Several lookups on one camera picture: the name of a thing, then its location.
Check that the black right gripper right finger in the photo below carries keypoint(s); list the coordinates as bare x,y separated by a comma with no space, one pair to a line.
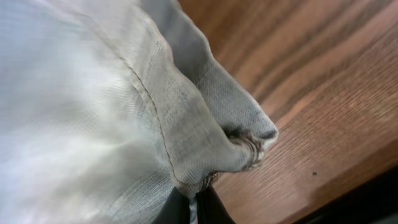
210,209

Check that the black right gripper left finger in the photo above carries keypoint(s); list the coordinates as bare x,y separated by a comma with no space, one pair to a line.
176,210

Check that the light blue denim shorts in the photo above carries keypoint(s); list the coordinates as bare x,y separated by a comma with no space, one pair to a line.
108,106

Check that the black garment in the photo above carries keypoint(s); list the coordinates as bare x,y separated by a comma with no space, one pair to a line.
373,202

